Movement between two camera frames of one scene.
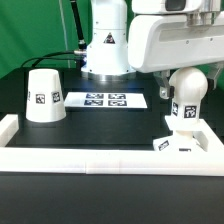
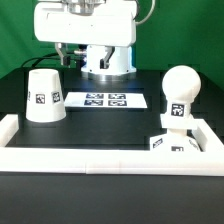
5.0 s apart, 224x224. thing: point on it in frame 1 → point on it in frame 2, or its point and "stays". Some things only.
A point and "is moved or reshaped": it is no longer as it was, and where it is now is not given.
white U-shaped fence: x=109 y=160 stays
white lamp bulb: x=187 y=85 is moved or reshaped
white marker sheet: x=106 y=100 stays
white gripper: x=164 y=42 → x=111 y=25
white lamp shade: x=45 y=100 stays
